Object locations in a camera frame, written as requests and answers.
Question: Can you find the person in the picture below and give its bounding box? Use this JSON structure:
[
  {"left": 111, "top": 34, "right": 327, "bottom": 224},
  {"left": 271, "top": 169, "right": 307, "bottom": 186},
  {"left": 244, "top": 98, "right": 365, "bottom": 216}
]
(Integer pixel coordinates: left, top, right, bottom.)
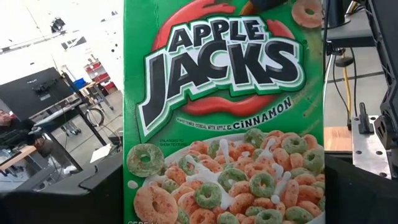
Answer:
[{"left": 0, "top": 108, "right": 37, "bottom": 147}]

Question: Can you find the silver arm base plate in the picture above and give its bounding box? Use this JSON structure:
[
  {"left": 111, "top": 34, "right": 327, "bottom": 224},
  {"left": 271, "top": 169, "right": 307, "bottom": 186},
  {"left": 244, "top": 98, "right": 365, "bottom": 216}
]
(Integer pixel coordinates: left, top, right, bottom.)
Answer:
[{"left": 351, "top": 114, "right": 393, "bottom": 180}]

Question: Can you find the large black monitor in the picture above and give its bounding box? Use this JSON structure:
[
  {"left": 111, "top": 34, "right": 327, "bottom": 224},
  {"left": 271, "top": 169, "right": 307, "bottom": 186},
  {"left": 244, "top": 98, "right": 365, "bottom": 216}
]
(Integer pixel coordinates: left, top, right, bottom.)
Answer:
[{"left": 0, "top": 67, "right": 74, "bottom": 122}]

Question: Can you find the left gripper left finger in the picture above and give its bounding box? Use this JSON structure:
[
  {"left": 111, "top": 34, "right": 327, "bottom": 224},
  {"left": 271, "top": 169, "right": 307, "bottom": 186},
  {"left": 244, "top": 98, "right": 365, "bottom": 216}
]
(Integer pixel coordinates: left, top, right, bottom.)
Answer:
[{"left": 0, "top": 152, "right": 124, "bottom": 224}]

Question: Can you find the Apple Jacks cereal box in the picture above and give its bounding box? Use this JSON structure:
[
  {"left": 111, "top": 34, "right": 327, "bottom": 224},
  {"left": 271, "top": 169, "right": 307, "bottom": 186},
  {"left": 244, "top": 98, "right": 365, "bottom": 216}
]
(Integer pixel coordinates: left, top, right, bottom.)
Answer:
[{"left": 123, "top": 0, "right": 326, "bottom": 224}]

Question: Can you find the black clamp bracket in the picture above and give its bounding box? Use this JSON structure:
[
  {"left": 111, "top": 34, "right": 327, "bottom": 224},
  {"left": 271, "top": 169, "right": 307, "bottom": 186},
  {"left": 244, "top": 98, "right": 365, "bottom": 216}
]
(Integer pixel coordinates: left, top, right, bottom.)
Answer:
[{"left": 357, "top": 102, "right": 375, "bottom": 135}]

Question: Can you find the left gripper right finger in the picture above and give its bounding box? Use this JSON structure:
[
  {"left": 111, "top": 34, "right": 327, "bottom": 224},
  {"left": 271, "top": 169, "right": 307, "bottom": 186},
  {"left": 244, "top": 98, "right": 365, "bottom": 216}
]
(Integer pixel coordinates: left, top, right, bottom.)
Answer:
[{"left": 325, "top": 154, "right": 398, "bottom": 224}]

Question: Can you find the red storage shelf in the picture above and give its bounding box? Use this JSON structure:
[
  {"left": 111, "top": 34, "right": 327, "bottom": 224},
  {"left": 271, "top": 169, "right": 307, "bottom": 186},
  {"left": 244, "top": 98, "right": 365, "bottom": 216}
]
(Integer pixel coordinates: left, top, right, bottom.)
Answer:
[{"left": 83, "top": 60, "right": 118, "bottom": 91}]

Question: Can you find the blue storage crate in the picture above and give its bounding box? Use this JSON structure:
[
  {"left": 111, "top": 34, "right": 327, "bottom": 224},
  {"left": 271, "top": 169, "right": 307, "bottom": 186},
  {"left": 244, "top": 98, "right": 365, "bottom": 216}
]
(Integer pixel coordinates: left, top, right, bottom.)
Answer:
[{"left": 73, "top": 77, "right": 87, "bottom": 90}]

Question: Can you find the yellow floor cable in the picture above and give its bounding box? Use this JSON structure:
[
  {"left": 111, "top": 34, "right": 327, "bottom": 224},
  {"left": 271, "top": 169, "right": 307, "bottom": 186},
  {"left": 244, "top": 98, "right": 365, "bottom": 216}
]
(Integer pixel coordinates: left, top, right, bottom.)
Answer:
[{"left": 341, "top": 52, "right": 353, "bottom": 118}]

